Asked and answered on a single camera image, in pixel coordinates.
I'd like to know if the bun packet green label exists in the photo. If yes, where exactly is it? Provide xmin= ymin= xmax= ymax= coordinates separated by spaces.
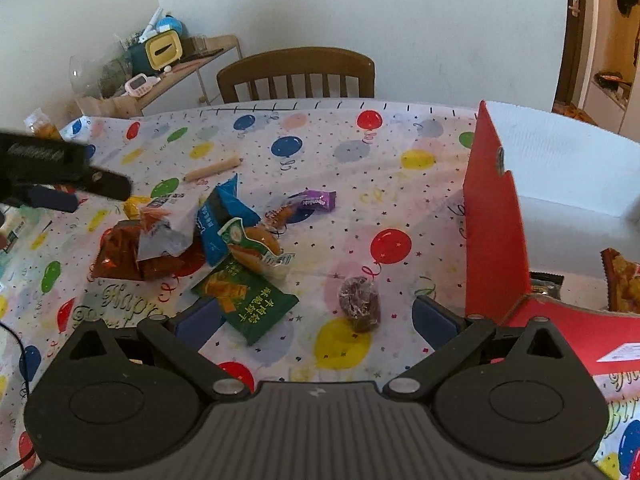
xmin=217 ymin=216 xmax=296 ymax=281

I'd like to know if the clear glass vase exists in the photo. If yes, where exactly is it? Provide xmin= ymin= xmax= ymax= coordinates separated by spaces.
xmin=69 ymin=55 xmax=101 ymax=101

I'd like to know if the green snack packet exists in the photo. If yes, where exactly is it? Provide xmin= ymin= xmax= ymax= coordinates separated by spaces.
xmin=191 ymin=255 xmax=300 ymax=346

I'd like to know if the pink handheld device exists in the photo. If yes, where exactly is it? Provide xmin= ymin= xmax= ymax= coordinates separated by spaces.
xmin=124 ymin=74 xmax=162 ymax=97

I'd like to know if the black cable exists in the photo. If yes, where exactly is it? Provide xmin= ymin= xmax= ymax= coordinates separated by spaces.
xmin=0 ymin=320 xmax=38 ymax=471

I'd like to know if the purple candy packet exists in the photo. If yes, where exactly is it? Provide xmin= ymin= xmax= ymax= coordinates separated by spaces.
xmin=282 ymin=189 xmax=337 ymax=212

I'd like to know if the yellow tissue box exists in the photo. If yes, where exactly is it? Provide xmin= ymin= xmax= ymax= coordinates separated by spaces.
xmin=143 ymin=30 xmax=183 ymax=73

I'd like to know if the white drawer cabinet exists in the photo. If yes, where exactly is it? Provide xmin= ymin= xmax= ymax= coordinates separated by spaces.
xmin=127 ymin=35 xmax=246 ymax=111

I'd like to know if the red snack packet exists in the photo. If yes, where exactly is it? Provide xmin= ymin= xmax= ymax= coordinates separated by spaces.
xmin=89 ymin=220 xmax=206 ymax=281

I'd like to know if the orange drink bottle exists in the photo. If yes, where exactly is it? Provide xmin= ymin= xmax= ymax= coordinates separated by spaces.
xmin=24 ymin=109 xmax=63 ymax=141

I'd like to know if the blue snack packet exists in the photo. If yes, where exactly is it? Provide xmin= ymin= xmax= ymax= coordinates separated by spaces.
xmin=196 ymin=174 xmax=261 ymax=267

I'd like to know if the glass jar with plant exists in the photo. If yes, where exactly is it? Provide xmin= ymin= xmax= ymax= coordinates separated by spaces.
xmin=100 ymin=57 xmax=133 ymax=96

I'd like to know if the dark brown wrapped cake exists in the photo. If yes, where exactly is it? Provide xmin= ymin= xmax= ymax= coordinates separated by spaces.
xmin=339 ymin=275 xmax=382 ymax=332

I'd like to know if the brown wooden chair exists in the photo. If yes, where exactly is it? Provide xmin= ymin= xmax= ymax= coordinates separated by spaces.
xmin=216 ymin=46 xmax=377 ymax=106

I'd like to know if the yellow snack packet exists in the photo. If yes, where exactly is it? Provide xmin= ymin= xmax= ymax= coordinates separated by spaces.
xmin=122 ymin=196 xmax=153 ymax=218

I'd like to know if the wooden double-ended pencil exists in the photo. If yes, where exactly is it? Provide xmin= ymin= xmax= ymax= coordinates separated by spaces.
xmin=182 ymin=156 xmax=243 ymax=183

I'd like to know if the clear plastic packet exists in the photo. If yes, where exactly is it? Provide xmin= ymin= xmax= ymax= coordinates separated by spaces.
xmin=0 ymin=207 xmax=26 ymax=256

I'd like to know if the brown snack clear packet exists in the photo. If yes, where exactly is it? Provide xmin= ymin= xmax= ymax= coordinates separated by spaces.
xmin=264 ymin=199 xmax=303 ymax=235

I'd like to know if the brown cardboard box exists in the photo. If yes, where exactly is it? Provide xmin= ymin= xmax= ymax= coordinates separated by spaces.
xmin=75 ymin=94 xmax=146 ymax=118

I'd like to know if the dark teal container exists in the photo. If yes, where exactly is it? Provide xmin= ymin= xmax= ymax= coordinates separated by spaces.
xmin=127 ymin=40 xmax=151 ymax=76

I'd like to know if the brown wooden door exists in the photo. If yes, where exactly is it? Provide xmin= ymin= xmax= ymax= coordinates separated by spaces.
xmin=552 ymin=0 xmax=601 ymax=113

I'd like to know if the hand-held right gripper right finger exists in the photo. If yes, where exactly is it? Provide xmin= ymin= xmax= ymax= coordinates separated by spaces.
xmin=381 ymin=295 xmax=576 ymax=401

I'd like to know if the white foam sheet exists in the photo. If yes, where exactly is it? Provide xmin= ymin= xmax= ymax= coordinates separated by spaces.
xmin=480 ymin=101 xmax=640 ymax=281

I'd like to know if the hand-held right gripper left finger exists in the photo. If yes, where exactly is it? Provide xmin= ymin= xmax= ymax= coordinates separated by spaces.
xmin=67 ymin=296 xmax=253 ymax=402

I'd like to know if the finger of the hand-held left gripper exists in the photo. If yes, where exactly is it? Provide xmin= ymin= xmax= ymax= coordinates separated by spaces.
xmin=27 ymin=185 xmax=79 ymax=213
xmin=87 ymin=167 xmax=132 ymax=200

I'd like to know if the white carrot print packet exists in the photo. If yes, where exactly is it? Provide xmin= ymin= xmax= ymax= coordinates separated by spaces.
xmin=136 ymin=192 xmax=201 ymax=261

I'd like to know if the red cardboard box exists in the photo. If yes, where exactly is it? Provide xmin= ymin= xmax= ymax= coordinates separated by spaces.
xmin=462 ymin=100 xmax=640 ymax=378

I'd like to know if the balloon print tablecloth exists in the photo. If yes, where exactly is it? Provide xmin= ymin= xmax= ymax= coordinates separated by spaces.
xmin=0 ymin=100 xmax=640 ymax=480

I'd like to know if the orange snack bag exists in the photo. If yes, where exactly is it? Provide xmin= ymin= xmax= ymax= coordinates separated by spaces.
xmin=600 ymin=247 xmax=640 ymax=316

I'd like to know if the black snack packet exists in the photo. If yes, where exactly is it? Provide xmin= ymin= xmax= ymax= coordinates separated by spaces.
xmin=529 ymin=271 xmax=565 ymax=295

